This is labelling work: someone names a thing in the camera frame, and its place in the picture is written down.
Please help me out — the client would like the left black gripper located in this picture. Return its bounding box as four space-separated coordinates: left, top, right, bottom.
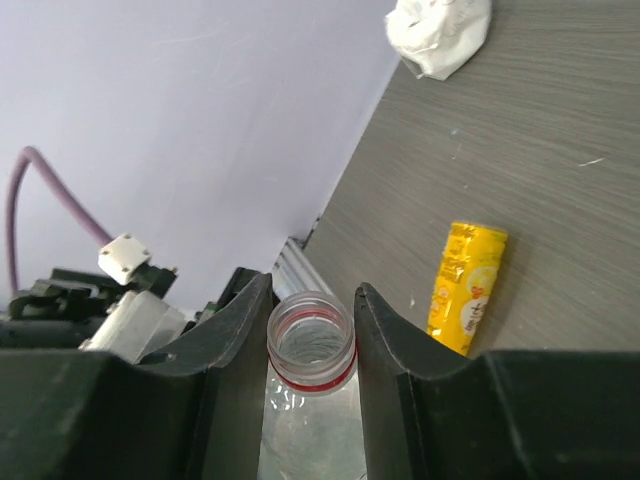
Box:
194 267 260 325

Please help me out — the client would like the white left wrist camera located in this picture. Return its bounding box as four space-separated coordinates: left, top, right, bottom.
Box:
78 233 186 364

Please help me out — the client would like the red cap clear bottle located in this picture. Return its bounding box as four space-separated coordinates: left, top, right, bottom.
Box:
261 291 367 479

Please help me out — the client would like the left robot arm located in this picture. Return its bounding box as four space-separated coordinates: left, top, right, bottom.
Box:
1 268 129 349

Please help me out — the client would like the yellow label bottle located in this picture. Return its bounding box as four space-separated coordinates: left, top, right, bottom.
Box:
426 222 508 356

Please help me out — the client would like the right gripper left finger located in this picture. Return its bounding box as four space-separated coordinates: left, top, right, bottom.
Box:
1 274 273 479

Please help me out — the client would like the crumpled white paper towel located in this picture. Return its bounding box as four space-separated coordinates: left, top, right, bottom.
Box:
384 0 492 81

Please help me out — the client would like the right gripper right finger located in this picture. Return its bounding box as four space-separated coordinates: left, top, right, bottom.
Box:
354 284 639 479

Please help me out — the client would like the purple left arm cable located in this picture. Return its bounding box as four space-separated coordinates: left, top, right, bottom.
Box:
4 145 114 296

